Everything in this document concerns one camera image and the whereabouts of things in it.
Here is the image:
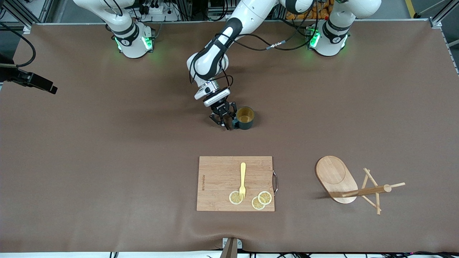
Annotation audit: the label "metal table bracket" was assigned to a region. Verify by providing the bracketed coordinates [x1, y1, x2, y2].
[219, 237, 243, 258]

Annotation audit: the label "dark teal mug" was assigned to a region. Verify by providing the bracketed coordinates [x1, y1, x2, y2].
[232, 106, 255, 130]

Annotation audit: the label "orange snack bags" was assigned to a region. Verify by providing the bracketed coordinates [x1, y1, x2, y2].
[286, 0, 336, 20]

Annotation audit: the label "white electronics box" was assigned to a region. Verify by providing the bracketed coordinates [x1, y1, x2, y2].
[208, 11, 237, 21]

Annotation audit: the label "white power strip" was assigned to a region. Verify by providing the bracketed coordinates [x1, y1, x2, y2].
[138, 0, 180, 22]

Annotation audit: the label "aluminium frame post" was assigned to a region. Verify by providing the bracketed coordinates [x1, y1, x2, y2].
[18, 0, 54, 33]
[429, 0, 459, 76]

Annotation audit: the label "brown table mat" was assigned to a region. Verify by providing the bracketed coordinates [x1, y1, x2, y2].
[0, 21, 459, 253]

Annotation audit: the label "yellow plastic fork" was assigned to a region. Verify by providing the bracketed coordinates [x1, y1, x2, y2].
[239, 162, 247, 201]

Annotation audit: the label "wooden cutting board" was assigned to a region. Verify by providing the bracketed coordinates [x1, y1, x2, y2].
[197, 156, 279, 212]

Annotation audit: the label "wooden mug tree rack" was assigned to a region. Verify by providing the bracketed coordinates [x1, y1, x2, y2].
[315, 155, 406, 215]

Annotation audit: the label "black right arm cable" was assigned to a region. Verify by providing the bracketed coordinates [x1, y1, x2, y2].
[0, 22, 37, 68]

